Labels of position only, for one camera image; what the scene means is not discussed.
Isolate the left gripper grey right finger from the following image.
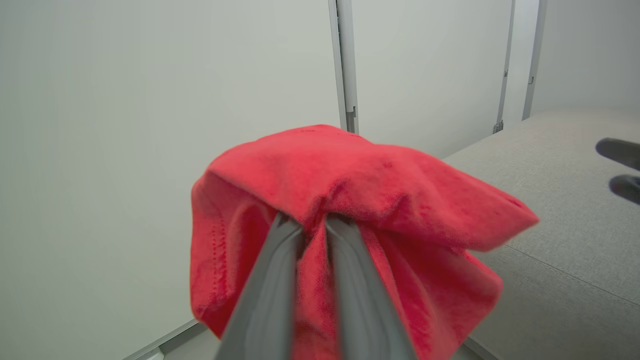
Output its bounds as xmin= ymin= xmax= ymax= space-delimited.
xmin=324 ymin=213 xmax=419 ymax=360

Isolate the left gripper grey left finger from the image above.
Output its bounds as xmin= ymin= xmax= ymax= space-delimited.
xmin=215 ymin=212 xmax=305 ymax=360

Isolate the red clothing item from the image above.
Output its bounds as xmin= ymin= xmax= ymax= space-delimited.
xmin=190 ymin=124 xmax=541 ymax=360

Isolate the grey fabric sofa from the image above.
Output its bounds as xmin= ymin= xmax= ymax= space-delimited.
xmin=442 ymin=106 xmax=640 ymax=360

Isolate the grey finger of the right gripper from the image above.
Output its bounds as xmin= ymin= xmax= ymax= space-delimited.
xmin=595 ymin=137 xmax=640 ymax=172
xmin=608 ymin=174 xmax=640 ymax=206

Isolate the large white partition grey frame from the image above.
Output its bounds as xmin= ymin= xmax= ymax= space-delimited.
xmin=0 ymin=0 xmax=351 ymax=360

